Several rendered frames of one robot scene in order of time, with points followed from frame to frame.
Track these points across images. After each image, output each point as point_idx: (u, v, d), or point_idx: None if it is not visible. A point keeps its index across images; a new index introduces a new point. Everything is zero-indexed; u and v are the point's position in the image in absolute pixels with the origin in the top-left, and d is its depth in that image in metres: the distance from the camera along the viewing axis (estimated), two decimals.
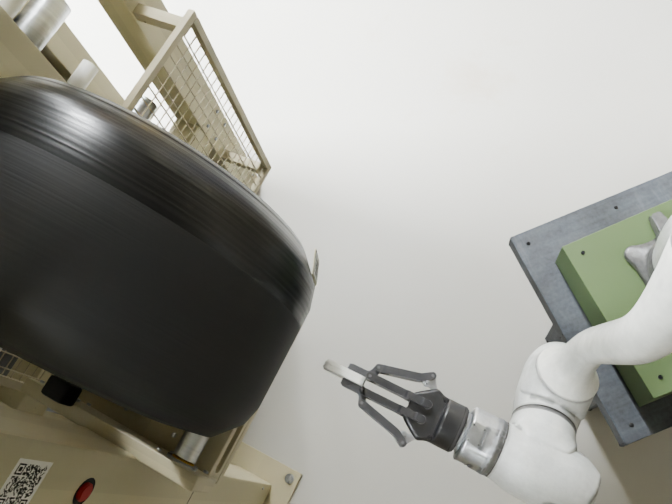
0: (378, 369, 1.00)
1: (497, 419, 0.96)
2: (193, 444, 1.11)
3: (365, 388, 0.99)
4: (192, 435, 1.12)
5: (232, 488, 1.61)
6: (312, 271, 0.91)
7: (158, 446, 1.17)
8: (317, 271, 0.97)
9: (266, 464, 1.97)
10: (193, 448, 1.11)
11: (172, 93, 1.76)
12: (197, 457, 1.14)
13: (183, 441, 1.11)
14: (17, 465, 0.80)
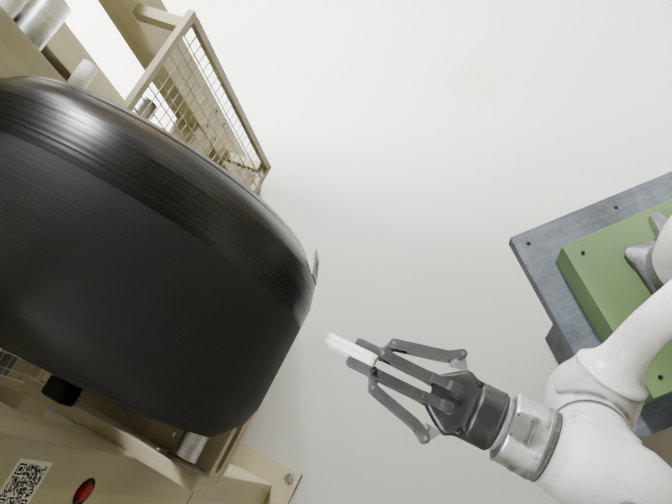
0: (393, 345, 0.79)
1: (547, 408, 0.75)
2: (193, 444, 1.11)
3: (377, 369, 0.78)
4: (192, 435, 1.12)
5: (232, 488, 1.61)
6: (312, 271, 0.91)
7: (158, 446, 1.17)
8: (317, 271, 0.97)
9: (266, 464, 1.97)
10: (193, 448, 1.11)
11: (172, 93, 1.76)
12: (197, 457, 1.14)
13: (183, 441, 1.11)
14: (17, 465, 0.80)
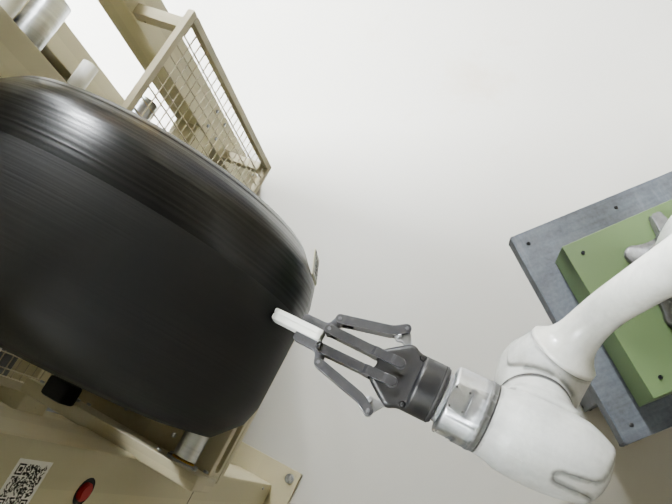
0: (339, 320, 0.81)
1: (486, 381, 0.76)
2: (193, 444, 1.11)
3: (323, 344, 0.80)
4: (192, 435, 1.12)
5: (232, 488, 1.61)
6: (312, 271, 0.91)
7: (158, 446, 1.17)
8: (317, 271, 0.97)
9: (266, 464, 1.97)
10: (193, 448, 1.11)
11: (172, 93, 1.76)
12: (197, 457, 1.14)
13: (183, 441, 1.11)
14: (17, 465, 0.80)
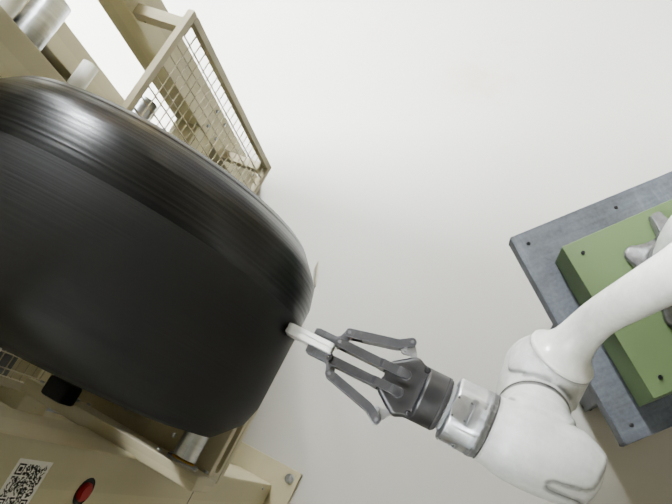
0: (349, 334, 0.86)
1: (487, 391, 0.82)
2: None
3: (333, 356, 0.85)
4: None
5: (232, 488, 1.61)
6: (315, 283, 0.97)
7: (158, 446, 1.17)
8: (314, 279, 1.02)
9: (266, 464, 1.97)
10: None
11: (172, 93, 1.76)
12: (179, 449, 1.11)
13: None
14: (17, 465, 0.80)
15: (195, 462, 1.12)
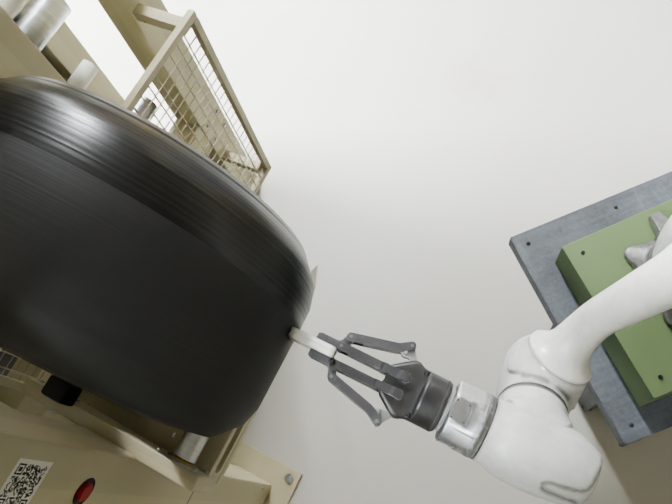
0: (350, 338, 0.88)
1: (485, 394, 0.84)
2: None
3: (335, 360, 0.87)
4: None
5: (232, 488, 1.61)
6: (314, 287, 0.99)
7: (158, 446, 1.17)
8: None
9: (266, 464, 1.97)
10: None
11: (172, 93, 1.76)
12: (176, 446, 1.13)
13: (202, 450, 1.14)
14: (17, 465, 0.80)
15: (187, 459, 1.10)
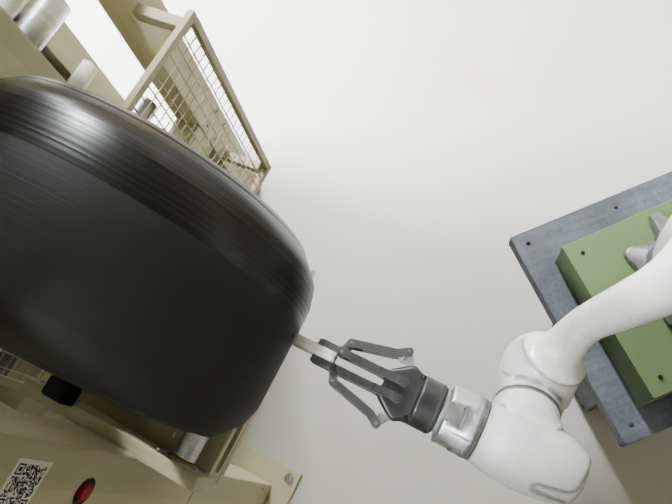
0: (351, 344, 0.92)
1: (479, 398, 0.88)
2: (199, 447, 1.12)
3: (336, 365, 0.91)
4: (198, 438, 1.12)
5: (232, 488, 1.61)
6: None
7: (158, 446, 1.17)
8: None
9: (266, 464, 1.97)
10: (198, 450, 1.12)
11: (172, 93, 1.76)
12: None
13: (188, 444, 1.11)
14: (17, 465, 0.80)
15: (173, 450, 1.13)
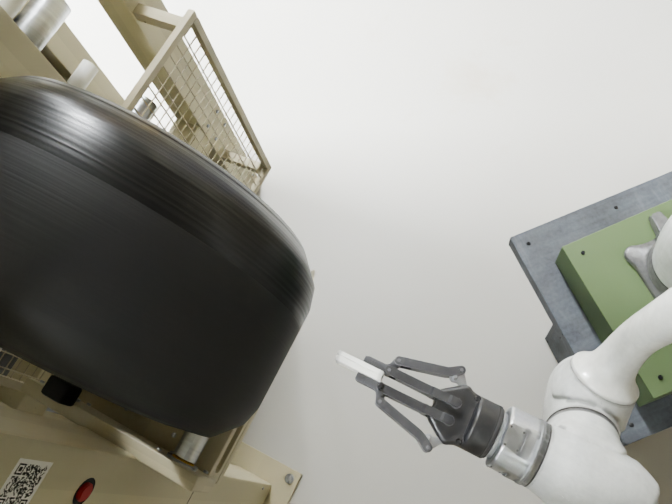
0: (398, 362, 0.87)
1: (537, 420, 0.83)
2: (199, 447, 1.12)
3: (384, 384, 0.86)
4: (198, 438, 1.12)
5: (232, 488, 1.61)
6: None
7: (158, 446, 1.17)
8: None
9: (266, 464, 1.97)
10: (198, 450, 1.12)
11: (172, 93, 1.76)
12: None
13: (188, 444, 1.11)
14: (17, 465, 0.80)
15: (173, 450, 1.13)
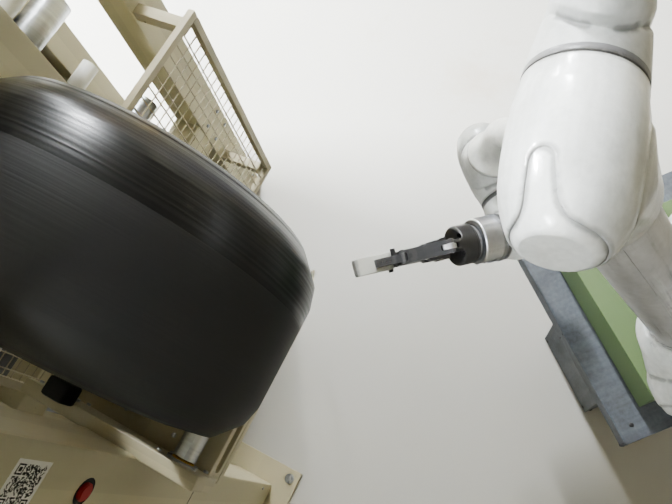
0: (404, 264, 1.09)
1: (503, 247, 1.14)
2: (199, 447, 1.12)
3: (393, 267, 1.12)
4: (198, 438, 1.12)
5: (232, 488, 1.61)
6: None
7: (158, 446, 1.17)
8: None
9: (266, 464, 1.97)
10: (198, 450, 1.12)
11: (172, 93, 1.76)
12: None
13: (188, 444, 1.11)
14: (17, 465, 0.80)
15: (173, 450, 1.13)
